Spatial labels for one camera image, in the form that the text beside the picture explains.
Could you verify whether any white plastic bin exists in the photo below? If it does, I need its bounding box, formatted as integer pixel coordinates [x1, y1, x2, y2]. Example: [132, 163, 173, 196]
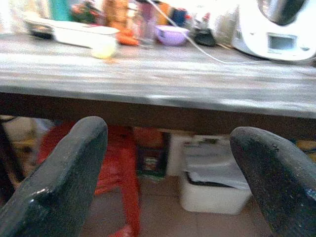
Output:
[178, 134, 253, 215]

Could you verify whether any pale yellow round fruit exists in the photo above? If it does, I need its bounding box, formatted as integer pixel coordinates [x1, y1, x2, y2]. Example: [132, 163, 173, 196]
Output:
[91, 40, 117, 60]

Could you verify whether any purple bowl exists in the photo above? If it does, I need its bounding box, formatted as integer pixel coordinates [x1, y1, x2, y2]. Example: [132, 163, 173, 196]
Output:
[155, 24, 191, 46]

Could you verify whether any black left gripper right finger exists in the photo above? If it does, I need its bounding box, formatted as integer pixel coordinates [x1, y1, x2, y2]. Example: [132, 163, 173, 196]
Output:
[229, 126, 316, 237]

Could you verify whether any orange carrot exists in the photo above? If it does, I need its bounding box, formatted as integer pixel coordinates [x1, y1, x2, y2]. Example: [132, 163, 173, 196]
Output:
[116, 32, 140, 46]

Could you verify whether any teal container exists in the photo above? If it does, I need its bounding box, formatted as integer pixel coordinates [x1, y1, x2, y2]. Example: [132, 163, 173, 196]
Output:
[49, 0, 73, 22]

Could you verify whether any white flat tray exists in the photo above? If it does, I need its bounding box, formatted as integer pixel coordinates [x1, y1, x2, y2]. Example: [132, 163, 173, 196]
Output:
[24, 19, 120, 49]

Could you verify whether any white kitchen appliance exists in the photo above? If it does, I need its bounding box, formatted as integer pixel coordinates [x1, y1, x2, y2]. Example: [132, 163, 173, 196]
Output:
[230, 0, 316, 61]

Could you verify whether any dark wooden table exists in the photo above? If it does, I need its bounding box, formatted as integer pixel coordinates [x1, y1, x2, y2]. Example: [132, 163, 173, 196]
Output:
[0, 33, 316, 142]

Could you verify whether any white cable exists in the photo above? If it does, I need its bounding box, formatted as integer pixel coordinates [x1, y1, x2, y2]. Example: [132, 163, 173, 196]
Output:
[147, 0, 268, 66]

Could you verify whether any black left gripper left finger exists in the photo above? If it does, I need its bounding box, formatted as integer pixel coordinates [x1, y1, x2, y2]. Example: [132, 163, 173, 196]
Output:
[0, 116, 109, 237]

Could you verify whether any orange bottle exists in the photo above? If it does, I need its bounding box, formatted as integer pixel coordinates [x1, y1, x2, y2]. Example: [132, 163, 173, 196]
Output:
[103, 0, 130, 29]

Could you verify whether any black pouch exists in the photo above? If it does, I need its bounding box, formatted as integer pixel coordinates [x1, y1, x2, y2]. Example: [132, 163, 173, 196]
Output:
[193, 28, 218, 47]

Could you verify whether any dark printed carton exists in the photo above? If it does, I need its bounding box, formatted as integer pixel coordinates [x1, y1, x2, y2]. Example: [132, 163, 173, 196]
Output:
[136, 132, 171, 177]

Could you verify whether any red plastic chair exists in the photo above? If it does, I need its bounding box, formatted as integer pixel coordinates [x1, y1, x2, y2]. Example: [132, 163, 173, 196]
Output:
[37, 122, 166, 237]

